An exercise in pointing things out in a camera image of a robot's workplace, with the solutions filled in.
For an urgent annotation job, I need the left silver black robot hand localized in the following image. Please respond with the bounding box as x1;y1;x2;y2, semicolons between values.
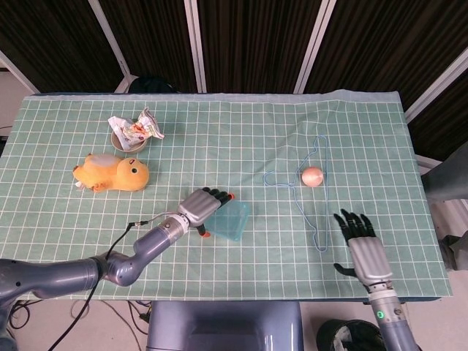
178;186;235;239

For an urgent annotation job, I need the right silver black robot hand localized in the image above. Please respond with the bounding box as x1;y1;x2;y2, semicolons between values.
333;208;394;289

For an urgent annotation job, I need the transparent blue plastic container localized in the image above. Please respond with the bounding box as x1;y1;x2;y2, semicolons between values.
206;202;252;243

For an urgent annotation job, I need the blue plastic container lid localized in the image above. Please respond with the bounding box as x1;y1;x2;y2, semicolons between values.
206;202;252;243

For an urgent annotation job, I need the yellow duck plush toy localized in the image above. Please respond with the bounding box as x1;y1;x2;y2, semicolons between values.
72;152;150;193

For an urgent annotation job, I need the black trash bin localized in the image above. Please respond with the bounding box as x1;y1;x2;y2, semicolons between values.
316;319;385;351

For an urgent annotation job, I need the grey-green crumpled cover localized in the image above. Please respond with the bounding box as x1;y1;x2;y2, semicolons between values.
437;219;468;272

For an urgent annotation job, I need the green checked tablecloth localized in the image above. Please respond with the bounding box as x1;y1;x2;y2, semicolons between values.
0;91;454;303

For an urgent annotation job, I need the crumpled white snack wrapper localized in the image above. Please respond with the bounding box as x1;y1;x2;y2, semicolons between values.
107;106;165;151

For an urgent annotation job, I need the pink round peach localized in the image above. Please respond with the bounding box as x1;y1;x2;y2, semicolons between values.
301;166;325;188

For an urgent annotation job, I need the beige paper bowl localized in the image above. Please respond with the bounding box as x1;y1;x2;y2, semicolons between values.
110;127;149;153

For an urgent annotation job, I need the blue-grey robot torso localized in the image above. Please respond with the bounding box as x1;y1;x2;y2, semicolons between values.
146;300;304;351

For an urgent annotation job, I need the grey bulky covered object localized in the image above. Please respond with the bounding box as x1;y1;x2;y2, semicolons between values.
420;140;468;203

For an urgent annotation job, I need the black bag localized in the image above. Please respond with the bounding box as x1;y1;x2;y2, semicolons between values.
128;75;177;94

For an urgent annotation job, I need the blue wire clothes hanger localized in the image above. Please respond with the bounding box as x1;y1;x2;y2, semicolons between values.
263;134;330;253

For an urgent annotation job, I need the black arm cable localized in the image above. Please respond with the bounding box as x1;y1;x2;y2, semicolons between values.
47;214;186;351

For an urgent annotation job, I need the grey looped floor cable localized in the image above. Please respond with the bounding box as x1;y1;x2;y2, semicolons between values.
70;300;91;320

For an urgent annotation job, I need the white partition frame post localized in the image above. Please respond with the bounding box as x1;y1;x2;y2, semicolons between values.
184;0;208;93
404;47;468;124
87;0;139;93
0;50;41;94
294;0;337;94

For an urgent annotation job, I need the black floor cable bundle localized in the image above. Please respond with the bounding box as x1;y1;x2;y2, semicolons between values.
10;300;42;332

